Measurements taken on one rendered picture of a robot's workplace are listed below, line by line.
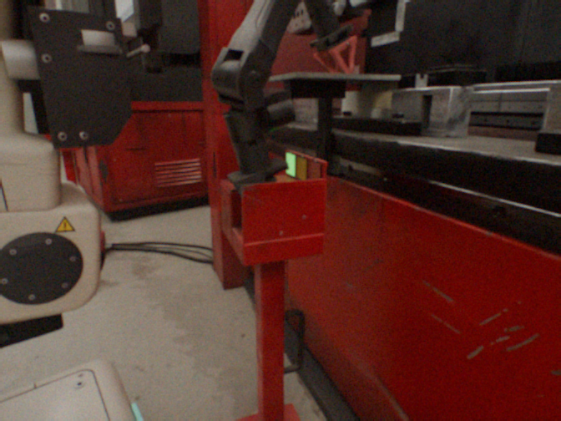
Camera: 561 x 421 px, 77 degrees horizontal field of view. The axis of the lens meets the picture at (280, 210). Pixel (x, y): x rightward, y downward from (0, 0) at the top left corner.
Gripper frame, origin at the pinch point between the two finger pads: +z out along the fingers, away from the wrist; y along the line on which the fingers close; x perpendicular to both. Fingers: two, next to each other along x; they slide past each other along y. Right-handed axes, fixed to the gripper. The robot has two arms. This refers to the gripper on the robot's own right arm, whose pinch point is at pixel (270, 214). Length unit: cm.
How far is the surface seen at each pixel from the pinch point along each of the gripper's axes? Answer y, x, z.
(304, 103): 36, 59, -11
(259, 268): -4.8, 3.7, 12.1
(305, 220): 5.1, -4.5, 2.0
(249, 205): -4.1, -4.6, -4.6
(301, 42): 61, 106, -32
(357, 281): 16.0, 2.9, 25.2
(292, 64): 54, 105, -24
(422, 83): 42.3, 6.0, -13.3
